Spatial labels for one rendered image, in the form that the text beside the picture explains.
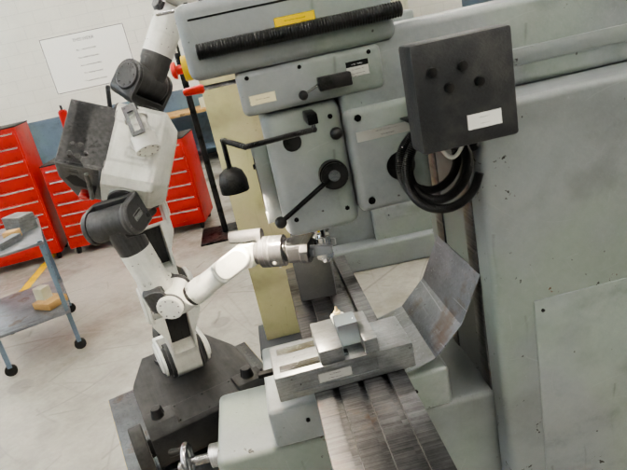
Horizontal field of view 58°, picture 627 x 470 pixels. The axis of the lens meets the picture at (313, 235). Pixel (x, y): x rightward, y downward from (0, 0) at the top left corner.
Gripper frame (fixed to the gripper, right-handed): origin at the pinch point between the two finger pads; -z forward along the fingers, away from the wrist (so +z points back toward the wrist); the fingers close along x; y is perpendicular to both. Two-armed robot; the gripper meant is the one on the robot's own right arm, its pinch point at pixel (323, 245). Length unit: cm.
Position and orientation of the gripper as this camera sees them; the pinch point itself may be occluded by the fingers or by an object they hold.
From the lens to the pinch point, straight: 154.1
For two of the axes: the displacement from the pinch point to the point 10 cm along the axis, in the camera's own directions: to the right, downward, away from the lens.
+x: 1.9, -3.8, 9.1
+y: 1.9, 9.2, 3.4
